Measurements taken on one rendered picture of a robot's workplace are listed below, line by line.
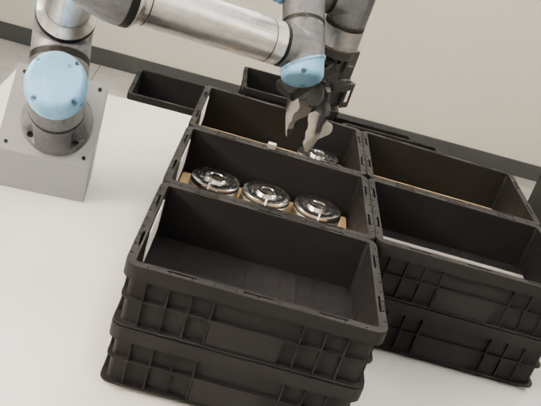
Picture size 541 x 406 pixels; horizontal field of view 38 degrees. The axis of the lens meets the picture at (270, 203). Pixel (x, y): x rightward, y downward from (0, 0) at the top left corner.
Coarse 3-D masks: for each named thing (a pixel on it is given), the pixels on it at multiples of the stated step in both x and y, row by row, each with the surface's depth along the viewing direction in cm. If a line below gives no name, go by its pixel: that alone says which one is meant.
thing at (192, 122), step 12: (204, 96) 191; (240, 96) 194; (276, 108) 195; (192, 120) 171; (216, 132) 168; (360, 132) 195; (264, 144) 170; (360, 144) 187; (300, 156) 170; (360, 156) 180; (348, 168) 171; (360, 168) 174
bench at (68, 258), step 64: (128, 128) 217; (0, 192) 167; (128, 192) 184; (0, 256) 147; (64, 256) 153; (0, 320) 131; (64, 320) 136; (0, 384) 118; (64, 384) 122; (384, 384) 145; (448, 384) 151; (512, 384) 157
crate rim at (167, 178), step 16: (192, 128) 167; (240, 144) 168; (256, 144) 169; (176, 160) 150; (304, 160) 168; (352, 176) 169; (208, 192) 142; (368, 192) 163; (272, 208) 143; (368, 208) 155; (320, 224) 143; (368, 224) 149
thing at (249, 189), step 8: (248, 184) 166; (256, 184) 168; (264, 184) 169; (272, 184) 170; (248, 192) 163; (256, 192) 164; (280, 192) 167; (256, 200) 161; (264, 200) 162; (272, 200) 163; (280, 200) 164; (288, 200) 165
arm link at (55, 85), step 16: (48, 48) 152; (64, 48) 152; (32, 64) 149; (48, 64) 149; (64, 64) 150; (80, 64) 152; (32, 80) 148; (48, 80) 149; (64, 80) 150; (80, 80) 150; (32, 96) 149; (48, 96) 149; (64, 96) 149; (80, 96) 150; (32, 112) 155; (48, 112) 150; (64, 112) 151; (80, 112) 156; (48, 128) 158; (64, 128) 159
